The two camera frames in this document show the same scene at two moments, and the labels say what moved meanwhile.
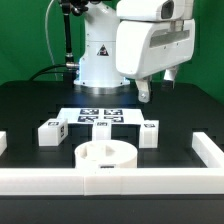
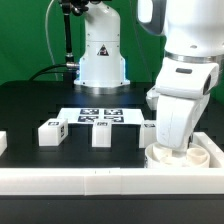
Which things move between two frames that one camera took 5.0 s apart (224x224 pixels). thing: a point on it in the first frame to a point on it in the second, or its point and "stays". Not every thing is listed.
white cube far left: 52,132 stays
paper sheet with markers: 86,115 stays
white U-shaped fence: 176,181 stays
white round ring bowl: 106,154 to 163,157
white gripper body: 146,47 to 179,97
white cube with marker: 149,134 stays
